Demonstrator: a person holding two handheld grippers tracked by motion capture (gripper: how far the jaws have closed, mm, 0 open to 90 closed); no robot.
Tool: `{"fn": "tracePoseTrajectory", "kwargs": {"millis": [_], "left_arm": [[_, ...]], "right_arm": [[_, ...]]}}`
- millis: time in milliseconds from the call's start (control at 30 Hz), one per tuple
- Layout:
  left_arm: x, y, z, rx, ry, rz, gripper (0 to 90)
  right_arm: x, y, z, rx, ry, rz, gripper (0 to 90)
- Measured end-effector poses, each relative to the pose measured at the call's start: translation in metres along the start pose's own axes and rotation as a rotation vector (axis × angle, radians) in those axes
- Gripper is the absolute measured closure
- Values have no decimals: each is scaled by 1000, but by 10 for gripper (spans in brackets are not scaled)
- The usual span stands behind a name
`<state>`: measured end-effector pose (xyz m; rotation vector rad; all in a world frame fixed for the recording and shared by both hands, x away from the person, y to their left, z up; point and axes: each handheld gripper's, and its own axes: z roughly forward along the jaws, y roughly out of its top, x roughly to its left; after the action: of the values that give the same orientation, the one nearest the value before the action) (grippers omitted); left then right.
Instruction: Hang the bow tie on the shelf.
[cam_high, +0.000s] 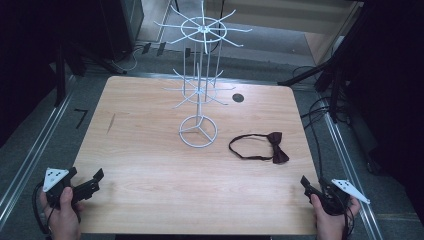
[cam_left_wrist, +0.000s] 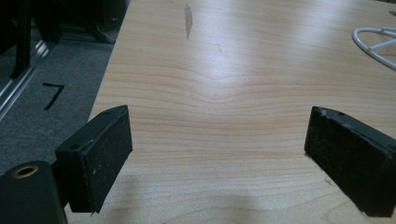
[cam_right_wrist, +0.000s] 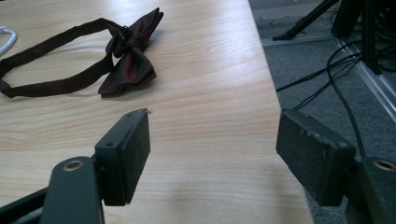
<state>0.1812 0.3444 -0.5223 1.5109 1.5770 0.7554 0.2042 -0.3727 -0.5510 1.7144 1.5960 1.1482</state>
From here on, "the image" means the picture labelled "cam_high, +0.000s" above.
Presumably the black cabinet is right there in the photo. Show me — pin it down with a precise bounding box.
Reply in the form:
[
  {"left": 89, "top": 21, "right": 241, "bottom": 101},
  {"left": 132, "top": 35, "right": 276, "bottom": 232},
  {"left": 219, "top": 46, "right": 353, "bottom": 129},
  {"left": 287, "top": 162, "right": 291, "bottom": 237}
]
[{"left": 98, "top": 0, "right": 145, "bottom": 62}]

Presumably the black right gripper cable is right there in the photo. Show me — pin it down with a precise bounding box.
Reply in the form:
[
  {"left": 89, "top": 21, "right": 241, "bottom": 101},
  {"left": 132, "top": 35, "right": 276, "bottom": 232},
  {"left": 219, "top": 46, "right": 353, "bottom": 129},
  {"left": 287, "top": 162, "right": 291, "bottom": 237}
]
[{"left": 341, "top": 199, "right": 356, "bottom": 240}]

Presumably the black metal stand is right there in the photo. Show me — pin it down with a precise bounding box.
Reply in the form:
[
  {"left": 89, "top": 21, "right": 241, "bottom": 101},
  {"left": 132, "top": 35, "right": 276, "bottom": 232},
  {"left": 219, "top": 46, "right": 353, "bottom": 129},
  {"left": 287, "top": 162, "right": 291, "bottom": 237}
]
[
  {"left": 53, "top": 41, "right": 69, "bottom": 108},
  {"left": 277, "top": 3, "right": 374, "bottom": 124}
]

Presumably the white floor cable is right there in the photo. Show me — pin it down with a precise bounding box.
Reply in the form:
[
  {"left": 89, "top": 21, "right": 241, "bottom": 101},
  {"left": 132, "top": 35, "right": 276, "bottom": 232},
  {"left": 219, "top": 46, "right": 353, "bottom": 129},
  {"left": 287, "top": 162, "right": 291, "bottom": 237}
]
[{"left": 110, "top": 45, "right": 145, "bottom": 73}]

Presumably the aluminium floor rail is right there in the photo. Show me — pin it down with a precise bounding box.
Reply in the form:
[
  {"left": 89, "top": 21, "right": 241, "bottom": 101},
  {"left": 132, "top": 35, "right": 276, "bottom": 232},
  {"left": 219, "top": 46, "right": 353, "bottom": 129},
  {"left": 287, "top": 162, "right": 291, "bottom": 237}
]
[
  {"left": 322, "top": 111, "right": 384, "bottom": 240},
  {"left": 0, "top": 74, "right": 78, "bottom": 231}
]

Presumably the black tape floor mark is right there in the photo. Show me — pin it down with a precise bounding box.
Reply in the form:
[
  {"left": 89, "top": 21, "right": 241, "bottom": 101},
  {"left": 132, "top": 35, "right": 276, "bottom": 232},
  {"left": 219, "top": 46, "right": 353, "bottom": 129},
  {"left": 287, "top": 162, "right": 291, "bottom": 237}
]
[{"left": 73, "top": 108, "right": 89, "bottom": 130}]

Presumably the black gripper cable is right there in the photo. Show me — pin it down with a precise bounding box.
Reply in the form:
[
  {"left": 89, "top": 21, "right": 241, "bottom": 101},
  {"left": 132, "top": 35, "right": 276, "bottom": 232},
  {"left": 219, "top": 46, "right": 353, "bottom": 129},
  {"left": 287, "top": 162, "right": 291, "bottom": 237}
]
[
  {"left": 341, "top": 199, "right": 356, "bottom": 240},
  {"left": 31, "top": 181, "right": 54, "bottom": 238}
]

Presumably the black curtain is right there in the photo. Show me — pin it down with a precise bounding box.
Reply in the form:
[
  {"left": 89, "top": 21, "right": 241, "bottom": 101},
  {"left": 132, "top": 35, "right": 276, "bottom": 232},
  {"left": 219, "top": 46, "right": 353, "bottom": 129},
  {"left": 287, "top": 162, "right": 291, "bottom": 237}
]
[{"left": 343, "top": 0, "right": 424, "bottom": 228}]

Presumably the black floor cable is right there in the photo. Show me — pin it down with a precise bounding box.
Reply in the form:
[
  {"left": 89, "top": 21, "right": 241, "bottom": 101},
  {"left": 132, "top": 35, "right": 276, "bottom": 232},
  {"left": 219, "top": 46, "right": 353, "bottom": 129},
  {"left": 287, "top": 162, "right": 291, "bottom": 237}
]
[{"left": 299, "top": 95, "right": 351, "bottom": 183}]

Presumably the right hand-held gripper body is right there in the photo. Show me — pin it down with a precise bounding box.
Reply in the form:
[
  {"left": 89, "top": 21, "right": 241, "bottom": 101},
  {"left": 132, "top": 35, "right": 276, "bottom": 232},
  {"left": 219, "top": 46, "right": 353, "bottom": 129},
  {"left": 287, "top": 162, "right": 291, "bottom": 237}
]
[{"left": 312, "top": 178, "right": 371, "bottom": 216}]

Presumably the white wire display rack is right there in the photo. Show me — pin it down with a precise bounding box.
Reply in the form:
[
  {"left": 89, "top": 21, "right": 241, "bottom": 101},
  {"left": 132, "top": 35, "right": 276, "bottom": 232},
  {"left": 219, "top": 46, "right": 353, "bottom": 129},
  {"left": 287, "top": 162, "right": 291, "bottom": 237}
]
[{"left": 153, "top": 0, "right": 253, "bottom": 149}]

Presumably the person's right hand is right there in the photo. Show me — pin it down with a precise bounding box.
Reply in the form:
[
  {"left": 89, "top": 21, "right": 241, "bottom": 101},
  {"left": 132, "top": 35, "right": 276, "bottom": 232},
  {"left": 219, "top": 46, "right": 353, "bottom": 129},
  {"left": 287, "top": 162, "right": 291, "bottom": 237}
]
[{"left": 309, "top": 194, "right": 362, "bottom": 240}]

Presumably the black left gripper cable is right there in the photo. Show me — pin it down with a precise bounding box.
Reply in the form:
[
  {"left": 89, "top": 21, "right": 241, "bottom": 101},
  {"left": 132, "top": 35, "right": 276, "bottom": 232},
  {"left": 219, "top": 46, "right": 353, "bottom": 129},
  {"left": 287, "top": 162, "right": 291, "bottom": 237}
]
[{"left": 31, "top": 181, "right": 54, "bottom": 238}]

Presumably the dark red bow tie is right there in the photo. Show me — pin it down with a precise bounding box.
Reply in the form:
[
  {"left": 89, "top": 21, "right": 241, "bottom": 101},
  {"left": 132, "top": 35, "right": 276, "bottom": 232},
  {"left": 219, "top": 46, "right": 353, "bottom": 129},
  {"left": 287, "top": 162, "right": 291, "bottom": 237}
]
[{"left": 228, "top": 131, "right": 290, "bottom": 165}]

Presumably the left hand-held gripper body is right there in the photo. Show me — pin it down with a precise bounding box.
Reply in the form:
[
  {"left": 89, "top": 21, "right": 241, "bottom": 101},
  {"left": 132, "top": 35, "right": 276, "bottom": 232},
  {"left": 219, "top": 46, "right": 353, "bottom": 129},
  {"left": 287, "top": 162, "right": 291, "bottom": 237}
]
[{"left": 42, "top": 166, "right": 92, "bottom": 210}]

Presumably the person's left hand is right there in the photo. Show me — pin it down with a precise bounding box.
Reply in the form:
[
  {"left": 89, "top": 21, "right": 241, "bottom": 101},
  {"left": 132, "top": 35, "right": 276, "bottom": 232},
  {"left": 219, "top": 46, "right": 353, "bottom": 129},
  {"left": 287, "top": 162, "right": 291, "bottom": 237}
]
[{"left": 39, "top": 186, "right": 83, "bottom": 240}]

